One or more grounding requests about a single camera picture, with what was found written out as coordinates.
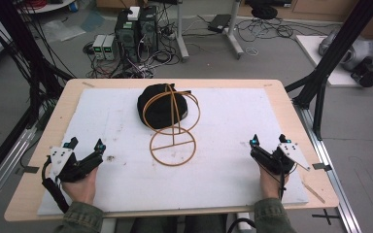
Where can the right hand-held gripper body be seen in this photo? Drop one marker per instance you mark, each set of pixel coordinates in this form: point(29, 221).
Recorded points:
point(272, 161)

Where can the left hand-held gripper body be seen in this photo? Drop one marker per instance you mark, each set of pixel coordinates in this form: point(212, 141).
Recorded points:
point(61, 158)

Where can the black cap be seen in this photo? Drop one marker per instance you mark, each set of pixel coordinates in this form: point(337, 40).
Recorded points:
point(158, 110)

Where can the wooden hat stand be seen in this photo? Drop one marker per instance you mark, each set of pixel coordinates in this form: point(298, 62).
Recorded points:
point(173, 129)

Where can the person's right hand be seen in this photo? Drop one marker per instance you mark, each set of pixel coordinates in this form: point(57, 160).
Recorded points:
point(270, 186)

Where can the person's left hand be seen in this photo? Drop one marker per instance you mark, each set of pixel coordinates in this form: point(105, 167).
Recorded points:
point(82, 189)

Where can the white foam mat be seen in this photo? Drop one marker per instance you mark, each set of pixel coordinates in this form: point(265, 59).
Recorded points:
point(226, 129)

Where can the black tape strip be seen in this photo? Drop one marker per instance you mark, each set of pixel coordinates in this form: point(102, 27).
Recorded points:
point(27, 170)
point(322, 166)

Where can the thin wooden stick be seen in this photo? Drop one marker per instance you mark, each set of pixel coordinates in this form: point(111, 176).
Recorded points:
point(314, 193)

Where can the black tape cross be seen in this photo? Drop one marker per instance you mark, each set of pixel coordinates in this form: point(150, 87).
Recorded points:
point(326, 216)

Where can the white board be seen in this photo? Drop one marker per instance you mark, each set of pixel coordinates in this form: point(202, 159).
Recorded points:
point(314, 55)

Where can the grey power supply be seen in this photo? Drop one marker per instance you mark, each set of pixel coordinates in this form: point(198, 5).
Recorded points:
point(98, 48)
point(109, 48)

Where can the black device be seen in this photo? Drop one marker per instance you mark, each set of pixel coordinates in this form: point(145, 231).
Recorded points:
point(367, 74)

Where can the clear plastic sheet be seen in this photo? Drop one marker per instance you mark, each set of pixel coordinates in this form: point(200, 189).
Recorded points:
point(61, 30)

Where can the black computer tower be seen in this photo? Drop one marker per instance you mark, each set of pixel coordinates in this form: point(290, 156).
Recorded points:
point(128, 35)
point(148, 29)

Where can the grey robot shell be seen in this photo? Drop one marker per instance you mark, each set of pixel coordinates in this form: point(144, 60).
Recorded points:
point(359, 51)

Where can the flat black box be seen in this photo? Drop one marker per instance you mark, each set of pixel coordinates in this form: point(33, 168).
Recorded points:
point(219, 23)

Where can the black stool base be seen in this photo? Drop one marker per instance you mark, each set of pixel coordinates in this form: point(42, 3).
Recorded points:
point(264, 12)

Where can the blue tape roll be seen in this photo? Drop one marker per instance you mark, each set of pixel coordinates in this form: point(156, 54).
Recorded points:
point(74, 6)

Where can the round white table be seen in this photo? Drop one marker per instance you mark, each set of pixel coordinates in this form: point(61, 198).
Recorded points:
point(45, 6)

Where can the aluminium rail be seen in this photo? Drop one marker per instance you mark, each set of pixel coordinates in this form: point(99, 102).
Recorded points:
point(333, 181)
point(3, 176)

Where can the black metal frame post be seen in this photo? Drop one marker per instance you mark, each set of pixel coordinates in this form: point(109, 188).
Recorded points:
point(333, 51)
point(19, 42)

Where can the white desk leg frame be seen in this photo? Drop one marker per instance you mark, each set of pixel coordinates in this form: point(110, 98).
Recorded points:
point(233, 35)

